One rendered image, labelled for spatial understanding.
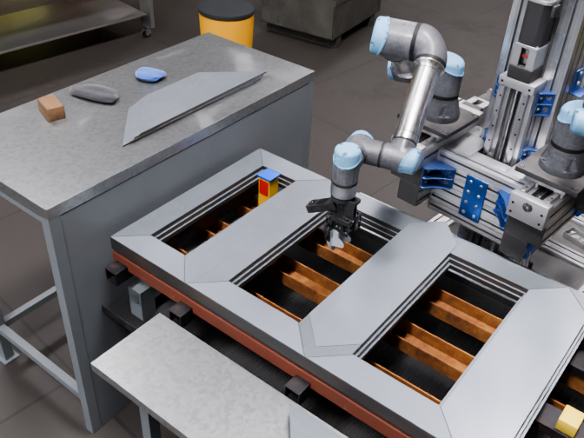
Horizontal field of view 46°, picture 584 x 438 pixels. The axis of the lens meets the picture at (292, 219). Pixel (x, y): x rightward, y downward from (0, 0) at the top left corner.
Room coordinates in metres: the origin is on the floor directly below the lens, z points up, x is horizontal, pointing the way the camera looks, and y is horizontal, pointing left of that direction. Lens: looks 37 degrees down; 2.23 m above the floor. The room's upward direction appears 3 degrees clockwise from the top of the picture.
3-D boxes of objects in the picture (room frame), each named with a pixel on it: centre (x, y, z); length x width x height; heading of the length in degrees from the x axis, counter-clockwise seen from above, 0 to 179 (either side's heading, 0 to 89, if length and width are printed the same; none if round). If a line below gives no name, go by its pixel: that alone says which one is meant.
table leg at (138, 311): (1.67, 0.49, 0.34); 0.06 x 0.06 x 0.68; 54
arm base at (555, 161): (1.98, -0.90, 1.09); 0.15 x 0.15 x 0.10
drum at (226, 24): (4.54, 0.52, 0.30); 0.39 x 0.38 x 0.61; 48
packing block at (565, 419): (1.12, -0.74, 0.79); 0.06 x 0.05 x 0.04; 144
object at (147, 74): (2.46, 0.59, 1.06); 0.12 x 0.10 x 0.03; 72
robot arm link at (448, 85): (2.31, -0.52, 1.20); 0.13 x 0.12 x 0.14; 70
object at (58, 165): (2.26, 0.57, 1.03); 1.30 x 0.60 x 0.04; 144
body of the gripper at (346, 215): (1.62, -0.15, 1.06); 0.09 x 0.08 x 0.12; 54
